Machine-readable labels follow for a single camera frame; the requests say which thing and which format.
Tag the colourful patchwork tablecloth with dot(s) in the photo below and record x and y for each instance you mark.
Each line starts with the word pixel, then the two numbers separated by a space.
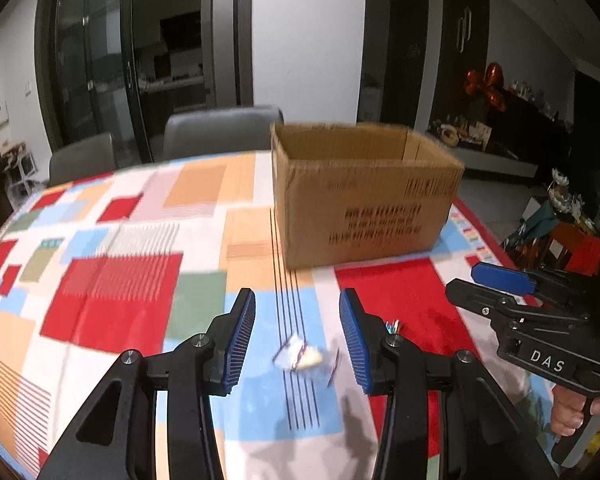
pixel 105 285

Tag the dark cabinet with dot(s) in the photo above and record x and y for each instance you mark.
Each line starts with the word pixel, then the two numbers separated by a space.
pixel 530 125

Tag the clear packet with yellow candy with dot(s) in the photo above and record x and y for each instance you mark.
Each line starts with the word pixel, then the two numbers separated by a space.
pixel 310 358

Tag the wide grey dining chair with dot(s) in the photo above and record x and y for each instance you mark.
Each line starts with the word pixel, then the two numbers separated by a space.
pixel 215 132

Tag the red foil balloons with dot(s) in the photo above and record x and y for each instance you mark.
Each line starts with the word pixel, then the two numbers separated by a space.
pixel 490 82

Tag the red wooden chair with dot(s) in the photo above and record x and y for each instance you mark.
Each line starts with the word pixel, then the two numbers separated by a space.
pixel 585 255

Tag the small foil wrapped candy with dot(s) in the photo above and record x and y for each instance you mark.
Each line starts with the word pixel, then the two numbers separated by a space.
pixel 392 327

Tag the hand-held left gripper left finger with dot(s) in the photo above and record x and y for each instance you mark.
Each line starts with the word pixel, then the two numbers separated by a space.
pixel 240 340

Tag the black framed glass sliding door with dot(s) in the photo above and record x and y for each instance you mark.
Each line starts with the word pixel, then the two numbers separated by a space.
pixel 100 60

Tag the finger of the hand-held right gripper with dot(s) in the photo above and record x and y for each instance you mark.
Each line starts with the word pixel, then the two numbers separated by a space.
pixel 500 276
pixel 480 300

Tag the dark wardrobe door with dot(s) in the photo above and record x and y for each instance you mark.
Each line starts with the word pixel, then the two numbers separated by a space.
pixel 465 35

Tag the person's right hand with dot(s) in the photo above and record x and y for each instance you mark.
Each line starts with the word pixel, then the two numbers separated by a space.
pixel 567 410

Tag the white low sideboard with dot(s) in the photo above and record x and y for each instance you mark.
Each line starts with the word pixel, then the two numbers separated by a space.
pixel 495 160

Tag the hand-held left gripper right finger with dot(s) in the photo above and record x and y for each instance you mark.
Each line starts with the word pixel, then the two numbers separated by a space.
pixel 352 340

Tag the brown cardboard box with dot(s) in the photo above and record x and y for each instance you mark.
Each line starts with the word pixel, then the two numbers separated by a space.
pixel 360 205

